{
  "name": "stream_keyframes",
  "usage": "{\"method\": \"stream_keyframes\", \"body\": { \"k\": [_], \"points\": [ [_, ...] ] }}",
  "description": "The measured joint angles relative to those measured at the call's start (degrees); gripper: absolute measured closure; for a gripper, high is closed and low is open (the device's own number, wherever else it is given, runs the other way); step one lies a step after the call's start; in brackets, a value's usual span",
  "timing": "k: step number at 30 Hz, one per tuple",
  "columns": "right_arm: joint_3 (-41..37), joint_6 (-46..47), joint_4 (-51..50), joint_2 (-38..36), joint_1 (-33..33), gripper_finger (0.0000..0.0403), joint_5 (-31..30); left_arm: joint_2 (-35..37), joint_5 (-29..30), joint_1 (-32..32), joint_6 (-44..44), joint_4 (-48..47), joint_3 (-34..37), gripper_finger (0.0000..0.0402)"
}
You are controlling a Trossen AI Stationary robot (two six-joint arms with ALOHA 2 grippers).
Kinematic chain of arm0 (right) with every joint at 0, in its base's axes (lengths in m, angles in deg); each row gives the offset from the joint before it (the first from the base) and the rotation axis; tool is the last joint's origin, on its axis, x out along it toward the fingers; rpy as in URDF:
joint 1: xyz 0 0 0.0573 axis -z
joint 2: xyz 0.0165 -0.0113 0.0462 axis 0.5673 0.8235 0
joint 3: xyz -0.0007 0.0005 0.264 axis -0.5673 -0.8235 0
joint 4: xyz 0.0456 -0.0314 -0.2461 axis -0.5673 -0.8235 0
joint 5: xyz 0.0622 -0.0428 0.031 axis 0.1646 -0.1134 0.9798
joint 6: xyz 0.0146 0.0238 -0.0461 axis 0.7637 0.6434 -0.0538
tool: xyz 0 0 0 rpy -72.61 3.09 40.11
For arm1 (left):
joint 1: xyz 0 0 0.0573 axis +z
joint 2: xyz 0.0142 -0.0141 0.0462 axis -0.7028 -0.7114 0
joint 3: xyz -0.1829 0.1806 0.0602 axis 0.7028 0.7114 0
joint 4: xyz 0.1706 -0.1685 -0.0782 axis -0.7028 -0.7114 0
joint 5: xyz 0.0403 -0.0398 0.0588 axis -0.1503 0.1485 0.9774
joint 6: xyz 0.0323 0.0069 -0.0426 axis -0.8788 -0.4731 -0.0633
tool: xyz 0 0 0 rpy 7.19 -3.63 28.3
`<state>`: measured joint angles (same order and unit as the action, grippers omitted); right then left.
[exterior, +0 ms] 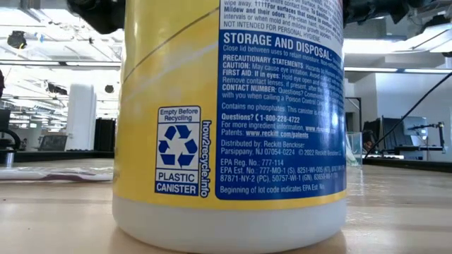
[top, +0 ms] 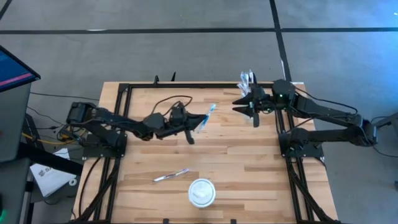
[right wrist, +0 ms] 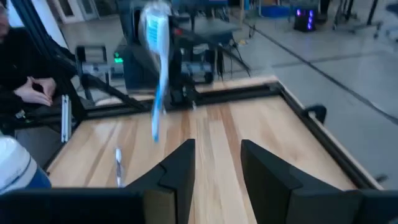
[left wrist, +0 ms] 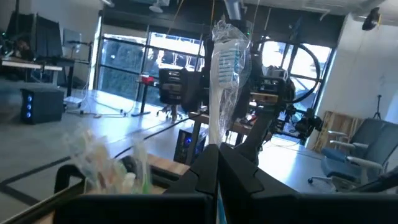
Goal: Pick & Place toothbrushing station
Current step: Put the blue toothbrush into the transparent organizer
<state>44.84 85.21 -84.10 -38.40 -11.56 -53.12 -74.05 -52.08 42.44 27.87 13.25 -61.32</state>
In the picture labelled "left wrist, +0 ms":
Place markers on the dark partition panel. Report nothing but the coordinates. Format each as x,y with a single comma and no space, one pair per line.
46,34

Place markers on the dark desk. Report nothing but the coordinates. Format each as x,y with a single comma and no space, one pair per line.
25,63

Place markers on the light blue toothbrush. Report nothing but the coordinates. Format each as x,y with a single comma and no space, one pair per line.
228,68

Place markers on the black tripod stand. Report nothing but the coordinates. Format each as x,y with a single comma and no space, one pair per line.
377,105

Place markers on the black aluminium table frame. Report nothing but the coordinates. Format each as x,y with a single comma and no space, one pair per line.
382,182

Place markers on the black ceiling camera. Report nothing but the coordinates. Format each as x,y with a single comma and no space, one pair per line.
371,18

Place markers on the black PC tower blue lights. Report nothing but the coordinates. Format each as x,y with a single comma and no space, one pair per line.
42,105

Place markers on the red object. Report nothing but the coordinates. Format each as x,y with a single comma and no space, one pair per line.
147,80

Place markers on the wooden top table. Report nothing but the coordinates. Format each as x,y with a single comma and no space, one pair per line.
239,126

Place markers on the grey monitor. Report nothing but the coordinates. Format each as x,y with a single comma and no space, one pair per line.
72,39

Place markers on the wooden board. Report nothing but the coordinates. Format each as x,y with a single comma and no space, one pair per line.
335,127

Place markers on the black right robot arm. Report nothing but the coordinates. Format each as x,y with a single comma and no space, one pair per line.
258,133

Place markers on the black table clamp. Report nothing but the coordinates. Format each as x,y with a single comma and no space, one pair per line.
60,177

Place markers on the black standing desk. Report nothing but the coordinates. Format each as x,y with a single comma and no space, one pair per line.
144,96

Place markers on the black slotted equipment box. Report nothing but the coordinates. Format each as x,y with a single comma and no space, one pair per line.
270,87
174,87

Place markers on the blue grey office chair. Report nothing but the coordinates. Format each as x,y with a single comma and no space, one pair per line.
373,143

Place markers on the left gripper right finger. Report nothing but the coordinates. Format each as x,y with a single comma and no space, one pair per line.
245,189

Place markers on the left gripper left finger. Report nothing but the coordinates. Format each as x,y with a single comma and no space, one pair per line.
199,186

